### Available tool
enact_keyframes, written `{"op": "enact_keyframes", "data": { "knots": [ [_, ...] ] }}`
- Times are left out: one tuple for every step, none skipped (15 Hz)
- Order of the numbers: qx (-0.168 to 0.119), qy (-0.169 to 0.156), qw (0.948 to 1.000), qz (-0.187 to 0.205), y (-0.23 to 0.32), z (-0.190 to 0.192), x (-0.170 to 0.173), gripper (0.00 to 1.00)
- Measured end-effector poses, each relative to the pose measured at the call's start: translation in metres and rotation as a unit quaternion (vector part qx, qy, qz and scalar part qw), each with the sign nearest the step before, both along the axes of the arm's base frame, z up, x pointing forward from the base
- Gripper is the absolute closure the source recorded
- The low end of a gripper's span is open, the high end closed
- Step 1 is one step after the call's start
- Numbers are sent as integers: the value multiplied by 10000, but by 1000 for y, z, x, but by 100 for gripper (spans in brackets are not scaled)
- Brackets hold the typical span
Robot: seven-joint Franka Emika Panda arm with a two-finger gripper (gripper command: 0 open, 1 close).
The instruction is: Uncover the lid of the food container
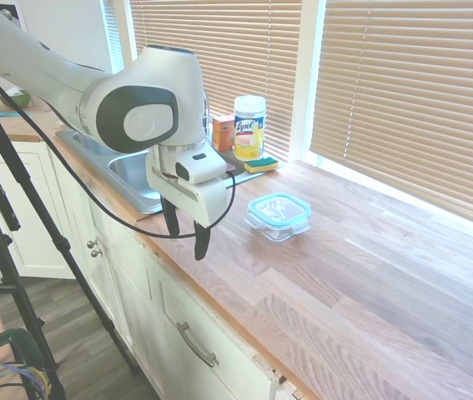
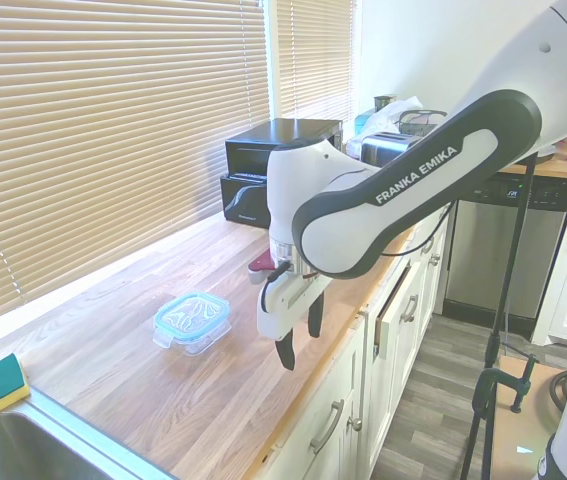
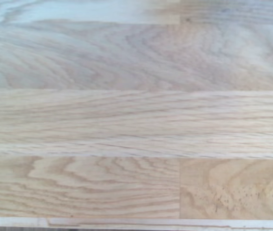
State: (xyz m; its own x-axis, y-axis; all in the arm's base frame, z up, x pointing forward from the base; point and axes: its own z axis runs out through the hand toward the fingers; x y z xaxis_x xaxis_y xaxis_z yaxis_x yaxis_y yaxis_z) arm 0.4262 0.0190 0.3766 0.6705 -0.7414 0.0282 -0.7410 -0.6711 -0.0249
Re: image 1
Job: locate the white base cabinet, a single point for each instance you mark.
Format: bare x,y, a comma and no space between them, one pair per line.
144,291

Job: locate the teal flat mat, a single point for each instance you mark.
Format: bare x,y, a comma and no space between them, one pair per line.
11,113

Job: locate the black camera tripod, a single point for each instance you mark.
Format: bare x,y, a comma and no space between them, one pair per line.
6,200

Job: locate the clear glass food container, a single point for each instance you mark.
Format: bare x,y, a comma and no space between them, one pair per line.
275,235

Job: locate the green bowl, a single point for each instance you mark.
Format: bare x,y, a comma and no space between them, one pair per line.
17,100

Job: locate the Lysol wipes canister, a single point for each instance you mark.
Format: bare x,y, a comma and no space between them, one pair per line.
250,133

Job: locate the round metal cabinet knob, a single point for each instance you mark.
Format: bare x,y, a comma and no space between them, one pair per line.
91,243
96,253

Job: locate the orange cardboard box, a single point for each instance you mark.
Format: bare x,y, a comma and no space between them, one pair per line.
223,133

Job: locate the green metal frame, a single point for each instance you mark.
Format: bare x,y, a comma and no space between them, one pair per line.
19,337

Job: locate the narrow tan window blind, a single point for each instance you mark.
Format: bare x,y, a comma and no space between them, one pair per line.
240,50

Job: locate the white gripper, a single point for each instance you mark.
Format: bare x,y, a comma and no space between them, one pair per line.
207,204

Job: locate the teal rimmed container lid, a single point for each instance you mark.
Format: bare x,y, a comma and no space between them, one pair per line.
278,210

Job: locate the yellow green sponge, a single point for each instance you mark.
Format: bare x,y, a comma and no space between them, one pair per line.
261,166

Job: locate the wide tan window blind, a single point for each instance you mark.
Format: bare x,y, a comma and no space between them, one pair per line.
411,96

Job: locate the stainless steel double sink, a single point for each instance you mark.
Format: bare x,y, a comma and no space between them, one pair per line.
132,171

